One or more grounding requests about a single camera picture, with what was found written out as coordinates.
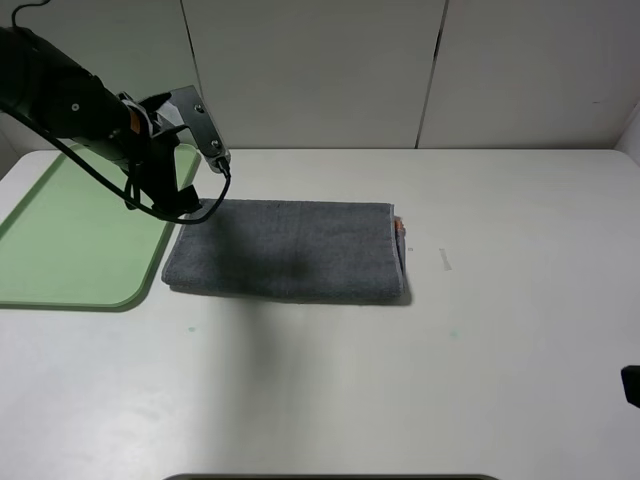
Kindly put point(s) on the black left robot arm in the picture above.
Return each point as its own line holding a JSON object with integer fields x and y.
{"x": 64, "y": 100}

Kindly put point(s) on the light green plastic tray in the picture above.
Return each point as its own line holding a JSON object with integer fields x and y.
{"x": 70, "y": 244}

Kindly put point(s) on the grey towel with orange trim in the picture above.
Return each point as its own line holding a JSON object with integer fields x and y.
{"x": 293, "y": 251}

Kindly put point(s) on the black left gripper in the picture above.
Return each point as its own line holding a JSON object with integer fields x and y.
{"x": 142, "y": 137}

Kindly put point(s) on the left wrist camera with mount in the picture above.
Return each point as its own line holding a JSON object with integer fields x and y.
{"x": 185, "y": 108}

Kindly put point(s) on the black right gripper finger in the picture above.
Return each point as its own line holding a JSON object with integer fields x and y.
{"x": 630, "y": 376}

